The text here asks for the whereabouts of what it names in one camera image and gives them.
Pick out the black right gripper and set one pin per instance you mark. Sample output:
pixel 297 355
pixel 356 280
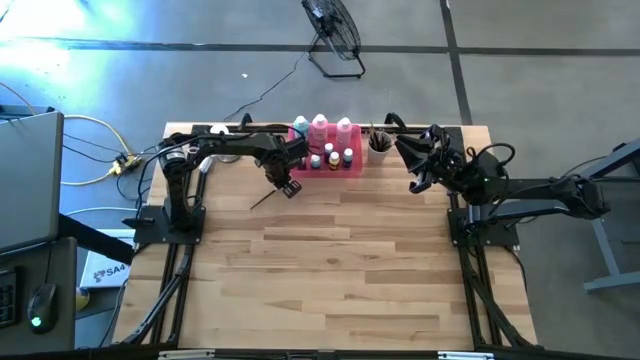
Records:
pixel 460 167

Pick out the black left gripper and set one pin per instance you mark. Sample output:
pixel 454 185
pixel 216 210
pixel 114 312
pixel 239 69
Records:
pixel 277 162

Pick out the small light teal paint bottle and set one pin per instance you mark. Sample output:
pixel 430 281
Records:
pixel 315 161

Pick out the small yellow paint bottle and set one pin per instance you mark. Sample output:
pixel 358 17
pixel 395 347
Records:
pixel 334 160

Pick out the small blue paint bottle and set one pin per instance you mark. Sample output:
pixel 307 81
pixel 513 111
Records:
pixel 347 157

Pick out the large teal paint bottle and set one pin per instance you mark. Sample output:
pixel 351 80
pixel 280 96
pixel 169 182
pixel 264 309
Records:
pixel 301 122

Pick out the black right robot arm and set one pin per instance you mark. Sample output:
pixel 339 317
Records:
pixel 540 192

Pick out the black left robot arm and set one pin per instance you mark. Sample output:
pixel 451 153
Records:
pixel 225 145

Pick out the beige ribbed cup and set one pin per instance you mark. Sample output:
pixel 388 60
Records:
pixel 377 156

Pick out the pink plastic bin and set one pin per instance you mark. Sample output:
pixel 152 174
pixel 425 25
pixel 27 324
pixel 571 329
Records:
pixel 325 170

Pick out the white bulb table lamp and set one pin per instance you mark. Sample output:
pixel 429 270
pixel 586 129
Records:
pixel 220 129

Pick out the black floor fan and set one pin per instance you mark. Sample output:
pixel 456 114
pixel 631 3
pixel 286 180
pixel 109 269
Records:
pixel 332 25

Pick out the white printed box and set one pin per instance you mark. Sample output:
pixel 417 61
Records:
pixel 107 274

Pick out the grey metal stand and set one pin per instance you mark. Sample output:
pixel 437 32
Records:
pixel 600 235

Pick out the yellow round object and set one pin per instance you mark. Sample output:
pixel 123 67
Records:
pixel 82 300

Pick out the dark grey desk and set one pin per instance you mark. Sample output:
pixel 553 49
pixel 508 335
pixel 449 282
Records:
pixel 60 280

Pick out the black computer mouse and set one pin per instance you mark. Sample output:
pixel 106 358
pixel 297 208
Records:
pixel 42 305

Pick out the black keyboard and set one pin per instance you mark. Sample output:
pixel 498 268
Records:
pixel 7 300

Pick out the black aluminium table frame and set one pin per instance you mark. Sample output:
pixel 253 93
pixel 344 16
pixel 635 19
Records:
pixel 350 129

